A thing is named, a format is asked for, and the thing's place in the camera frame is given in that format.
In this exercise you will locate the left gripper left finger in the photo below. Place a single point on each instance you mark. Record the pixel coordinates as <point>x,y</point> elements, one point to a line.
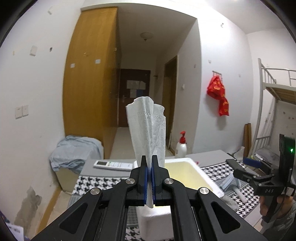
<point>138,193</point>

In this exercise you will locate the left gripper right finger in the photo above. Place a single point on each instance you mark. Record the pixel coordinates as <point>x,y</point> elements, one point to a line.
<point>160,196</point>

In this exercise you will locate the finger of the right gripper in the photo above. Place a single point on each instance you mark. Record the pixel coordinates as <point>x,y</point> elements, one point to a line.
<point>243,175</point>

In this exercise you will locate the light blue face mask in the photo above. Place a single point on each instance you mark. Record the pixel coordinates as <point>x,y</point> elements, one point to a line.
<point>230,181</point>

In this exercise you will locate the white paper towel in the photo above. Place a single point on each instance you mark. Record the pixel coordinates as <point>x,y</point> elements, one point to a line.
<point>147,126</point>

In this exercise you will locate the person's right hand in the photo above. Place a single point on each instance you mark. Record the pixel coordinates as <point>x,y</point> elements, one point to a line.
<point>286,205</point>

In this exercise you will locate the black smartphone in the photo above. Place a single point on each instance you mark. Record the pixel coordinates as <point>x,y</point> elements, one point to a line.
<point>235,165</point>

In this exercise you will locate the white remote control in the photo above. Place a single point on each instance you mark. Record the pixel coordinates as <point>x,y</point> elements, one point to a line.
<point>110,165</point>

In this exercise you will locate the white tube object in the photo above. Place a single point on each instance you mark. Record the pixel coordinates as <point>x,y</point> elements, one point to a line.
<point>239,194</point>

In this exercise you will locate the grey sock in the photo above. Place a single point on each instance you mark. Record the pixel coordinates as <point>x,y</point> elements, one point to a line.
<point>230,202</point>

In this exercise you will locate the white red pump bottle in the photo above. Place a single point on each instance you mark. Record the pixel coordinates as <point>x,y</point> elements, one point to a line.
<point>181,147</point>

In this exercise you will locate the white foam box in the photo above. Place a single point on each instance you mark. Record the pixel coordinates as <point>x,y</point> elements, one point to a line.
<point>155,223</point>

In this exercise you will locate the houndstooth table cloth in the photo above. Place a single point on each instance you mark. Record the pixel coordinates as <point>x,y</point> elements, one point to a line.
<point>217,173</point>

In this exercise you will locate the light blue cloth pile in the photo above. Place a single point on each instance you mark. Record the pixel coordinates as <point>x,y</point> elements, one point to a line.
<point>73,151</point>

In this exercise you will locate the red hanging bags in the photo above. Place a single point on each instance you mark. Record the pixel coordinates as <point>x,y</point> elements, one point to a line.
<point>216,90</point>

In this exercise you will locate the dark brown entrance door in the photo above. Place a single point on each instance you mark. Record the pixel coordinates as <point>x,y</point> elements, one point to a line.
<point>134,83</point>

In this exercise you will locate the metal bunk bed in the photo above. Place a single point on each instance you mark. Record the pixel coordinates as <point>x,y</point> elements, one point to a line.
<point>279,83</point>

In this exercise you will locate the wooden wardrobe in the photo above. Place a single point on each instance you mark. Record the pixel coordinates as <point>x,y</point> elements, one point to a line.
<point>90,84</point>

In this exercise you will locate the ceiling lamp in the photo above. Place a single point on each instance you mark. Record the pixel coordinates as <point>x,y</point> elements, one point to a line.
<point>146,36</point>

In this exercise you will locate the wooden boards against wall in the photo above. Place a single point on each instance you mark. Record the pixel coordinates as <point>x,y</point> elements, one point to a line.
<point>247,139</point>

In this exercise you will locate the white wall switches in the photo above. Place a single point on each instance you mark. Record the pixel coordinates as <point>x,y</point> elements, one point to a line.
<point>21,111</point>

